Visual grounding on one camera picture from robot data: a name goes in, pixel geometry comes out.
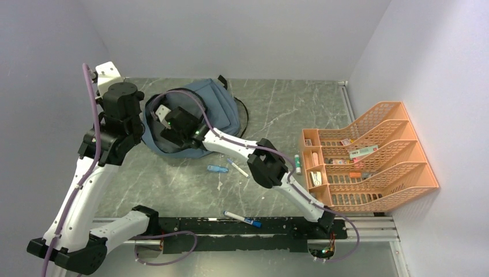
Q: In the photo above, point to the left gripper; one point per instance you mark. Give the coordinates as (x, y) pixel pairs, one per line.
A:
(98, 96)

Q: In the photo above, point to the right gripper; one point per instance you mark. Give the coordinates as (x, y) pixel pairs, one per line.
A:
(169, 134)

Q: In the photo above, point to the blue student backpack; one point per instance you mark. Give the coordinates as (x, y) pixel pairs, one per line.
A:
(210, 95)

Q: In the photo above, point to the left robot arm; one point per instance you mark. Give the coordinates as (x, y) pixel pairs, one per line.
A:
(71, 246)

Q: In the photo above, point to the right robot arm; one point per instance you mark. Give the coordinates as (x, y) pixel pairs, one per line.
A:
(267, 166)

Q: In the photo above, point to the white marker pen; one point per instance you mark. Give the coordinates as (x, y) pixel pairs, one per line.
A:
(234, 165)

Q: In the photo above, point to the blue capped marker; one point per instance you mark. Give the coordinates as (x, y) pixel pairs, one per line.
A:
(243, 219)

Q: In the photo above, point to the white glue stick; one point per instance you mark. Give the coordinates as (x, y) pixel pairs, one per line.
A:
(298, 167)

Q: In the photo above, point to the orange desk organizer tray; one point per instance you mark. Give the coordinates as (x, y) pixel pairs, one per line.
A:
(313, 165)

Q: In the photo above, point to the teal box in rack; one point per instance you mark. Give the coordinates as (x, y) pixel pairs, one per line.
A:
(361, 152)

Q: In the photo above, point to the orange plastic file rack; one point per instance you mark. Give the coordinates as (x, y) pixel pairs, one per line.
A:
(398, 172)

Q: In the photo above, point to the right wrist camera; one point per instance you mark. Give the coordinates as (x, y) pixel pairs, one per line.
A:
(161, 112)

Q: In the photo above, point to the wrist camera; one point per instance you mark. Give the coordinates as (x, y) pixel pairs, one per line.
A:
(161, 112)
(107, 75)

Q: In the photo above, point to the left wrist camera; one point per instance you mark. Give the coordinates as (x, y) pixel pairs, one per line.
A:
(107, 75)

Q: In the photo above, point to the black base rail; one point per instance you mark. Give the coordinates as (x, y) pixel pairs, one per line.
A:
(181, 241)

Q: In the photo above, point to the aluminium frame rail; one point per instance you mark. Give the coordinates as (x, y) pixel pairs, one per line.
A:
(368, 229)

